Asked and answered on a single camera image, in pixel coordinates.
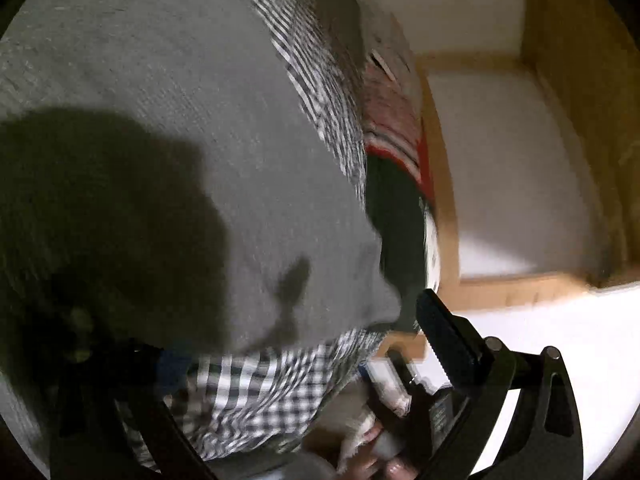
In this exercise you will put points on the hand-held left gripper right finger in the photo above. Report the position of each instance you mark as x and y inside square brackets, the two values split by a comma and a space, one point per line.
[446, 335]

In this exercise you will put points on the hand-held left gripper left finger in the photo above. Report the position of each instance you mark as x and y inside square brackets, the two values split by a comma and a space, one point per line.
[170, 376]

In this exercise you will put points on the grey knit sweater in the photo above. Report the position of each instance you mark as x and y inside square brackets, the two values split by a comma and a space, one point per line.
[200, 85]

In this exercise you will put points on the person's right hand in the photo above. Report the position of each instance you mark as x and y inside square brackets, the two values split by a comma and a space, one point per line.
[372, 462]

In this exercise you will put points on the black white checkered bedsheet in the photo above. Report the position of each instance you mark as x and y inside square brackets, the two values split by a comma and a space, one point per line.
[260, 395]

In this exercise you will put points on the red green striped cloth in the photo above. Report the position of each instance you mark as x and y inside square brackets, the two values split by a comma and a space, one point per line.
[396, 220]

